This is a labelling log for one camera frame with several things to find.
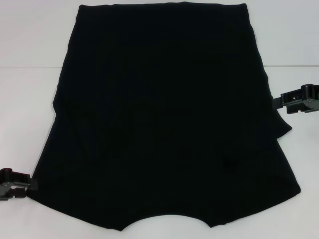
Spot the black t-shirt with white print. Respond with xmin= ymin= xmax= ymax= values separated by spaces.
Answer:
xmin=29 ymin=1 xmax=302 ymax=223

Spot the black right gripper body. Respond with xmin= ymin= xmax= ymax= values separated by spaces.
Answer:
xmin=301 ymin=84 xmax=319 ymax=113

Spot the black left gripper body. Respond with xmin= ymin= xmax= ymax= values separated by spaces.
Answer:
xmin=0 ymin=168 xmax=14 ymax=200

